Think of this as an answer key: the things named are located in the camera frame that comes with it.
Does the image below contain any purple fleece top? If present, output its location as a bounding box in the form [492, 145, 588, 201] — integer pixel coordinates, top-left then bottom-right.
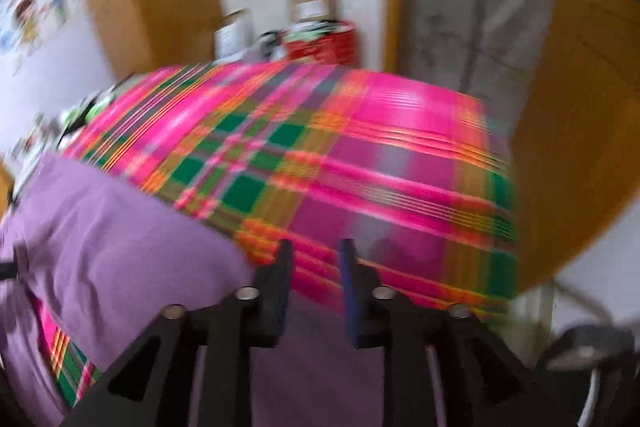
[0, 152, 446, 427]

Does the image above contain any cardboard box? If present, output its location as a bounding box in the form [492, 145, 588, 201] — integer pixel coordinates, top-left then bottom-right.
[287, 0, 343, 25]

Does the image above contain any glass-topped side table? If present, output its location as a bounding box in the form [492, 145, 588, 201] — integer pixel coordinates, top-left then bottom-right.
[0, 79, 126, 202]

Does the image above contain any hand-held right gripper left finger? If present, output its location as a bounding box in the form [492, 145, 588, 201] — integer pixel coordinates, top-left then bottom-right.
[62, 238, 296, 427]

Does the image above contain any wooden door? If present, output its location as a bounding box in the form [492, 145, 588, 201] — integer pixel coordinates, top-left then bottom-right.
[515, 0, 640, 293]

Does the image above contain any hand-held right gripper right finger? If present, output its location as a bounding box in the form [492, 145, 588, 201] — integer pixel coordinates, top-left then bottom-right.
[339, 238, 581, 427]

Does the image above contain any black mesh office chair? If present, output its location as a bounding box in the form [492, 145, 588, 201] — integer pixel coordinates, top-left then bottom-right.
[542, 279, 640, 427]

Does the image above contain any red bin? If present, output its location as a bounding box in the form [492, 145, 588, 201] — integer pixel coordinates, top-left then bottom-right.
[285, 21, 358, 68]

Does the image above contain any pink plaid blanket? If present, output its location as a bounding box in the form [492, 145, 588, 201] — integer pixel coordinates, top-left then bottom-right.
[37, 62, 518, 408]

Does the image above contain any black cloth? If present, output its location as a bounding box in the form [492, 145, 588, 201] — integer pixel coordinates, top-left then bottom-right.
[65, 99, 101, 132]

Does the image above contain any cartoon wall sticker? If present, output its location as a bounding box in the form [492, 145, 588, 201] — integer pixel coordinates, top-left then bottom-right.
[0, 0, 71, 72]

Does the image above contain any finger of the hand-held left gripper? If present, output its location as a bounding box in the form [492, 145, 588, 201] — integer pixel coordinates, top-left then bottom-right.
[0, 247, 28, 283]

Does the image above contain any clear plastic door curtain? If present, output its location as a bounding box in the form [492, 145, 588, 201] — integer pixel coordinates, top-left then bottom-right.
[400, 0, 556, 132]

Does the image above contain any white box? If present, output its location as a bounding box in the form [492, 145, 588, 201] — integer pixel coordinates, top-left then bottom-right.
[215, 9, 256, 58]

